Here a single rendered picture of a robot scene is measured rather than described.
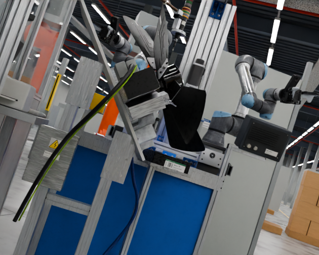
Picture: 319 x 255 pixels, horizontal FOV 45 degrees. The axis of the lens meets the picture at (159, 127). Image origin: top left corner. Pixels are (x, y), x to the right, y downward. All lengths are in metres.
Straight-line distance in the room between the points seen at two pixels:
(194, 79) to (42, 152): 1.40
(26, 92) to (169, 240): 1.17
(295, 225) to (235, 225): 5.97
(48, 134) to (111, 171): 0.29
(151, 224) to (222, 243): 1.76
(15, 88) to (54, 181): 0.38
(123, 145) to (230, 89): 2.32
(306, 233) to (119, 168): 8.45
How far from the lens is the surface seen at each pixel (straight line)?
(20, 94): 1.58
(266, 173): 3.92
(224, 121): 2.53
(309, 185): 9.79
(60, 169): 1.53
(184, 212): 2.23
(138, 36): 1.80
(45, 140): 1.53
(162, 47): 1.56
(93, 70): 1.62
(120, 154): 1.60
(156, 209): 2.20
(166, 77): 1.67
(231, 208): 3.85
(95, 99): 2.10
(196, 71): 2.66
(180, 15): 1.86
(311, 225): 9.85
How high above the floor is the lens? 0.88
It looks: 3 degrees up
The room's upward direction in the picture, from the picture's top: 19 degrees clockwise
